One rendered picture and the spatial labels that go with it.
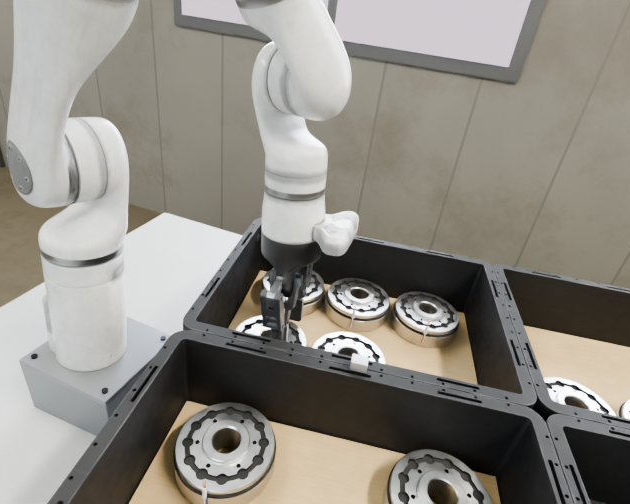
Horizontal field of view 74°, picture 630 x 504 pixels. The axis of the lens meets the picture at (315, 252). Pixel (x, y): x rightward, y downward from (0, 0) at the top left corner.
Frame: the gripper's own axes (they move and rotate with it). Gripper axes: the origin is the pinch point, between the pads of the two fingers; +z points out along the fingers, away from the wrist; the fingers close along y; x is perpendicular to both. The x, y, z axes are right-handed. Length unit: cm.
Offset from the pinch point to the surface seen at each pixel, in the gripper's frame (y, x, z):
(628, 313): -24, 49, 0
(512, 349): -1.3, 28.3, -3.6
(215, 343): 12.4, -3.9, -5.0
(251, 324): 0.4, -5.2, 1.6
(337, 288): -13.9, 3.7, 1.7
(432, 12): -150, 2, -45
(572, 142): -150, 66, -3
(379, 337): -8.5, 12.2, 5.2
